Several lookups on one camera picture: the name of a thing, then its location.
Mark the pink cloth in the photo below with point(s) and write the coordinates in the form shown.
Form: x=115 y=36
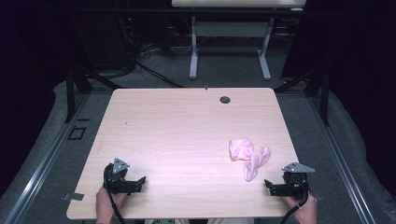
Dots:
x=249 y=155

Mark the black metal stand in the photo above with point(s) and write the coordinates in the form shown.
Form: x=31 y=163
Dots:
x=323 y=96
x=71 y=93

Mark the grey metal bracket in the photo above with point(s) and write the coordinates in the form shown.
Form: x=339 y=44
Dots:
x=73 y=196

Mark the person's right hand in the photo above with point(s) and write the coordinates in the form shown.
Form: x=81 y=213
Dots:
x=306 y=210

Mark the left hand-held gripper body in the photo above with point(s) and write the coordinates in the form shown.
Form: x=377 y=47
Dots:
x=120 y=184

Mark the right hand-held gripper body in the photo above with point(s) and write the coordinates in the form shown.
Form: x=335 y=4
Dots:
x=292 y=185

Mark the green patterned object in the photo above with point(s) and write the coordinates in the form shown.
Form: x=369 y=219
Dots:
x=164 y=221

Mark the person's left hand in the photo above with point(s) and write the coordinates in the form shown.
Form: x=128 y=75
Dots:
x=105 y=205

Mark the aluminium floor rail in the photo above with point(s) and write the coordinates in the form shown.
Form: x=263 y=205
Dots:
x=339 y=161
x=40 y=169

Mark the white desk with metal legs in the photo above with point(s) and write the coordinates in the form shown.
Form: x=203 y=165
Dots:
x=230 y=29

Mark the black horizontal frame bar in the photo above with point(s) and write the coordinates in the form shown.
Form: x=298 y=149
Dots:
x=193 y=12

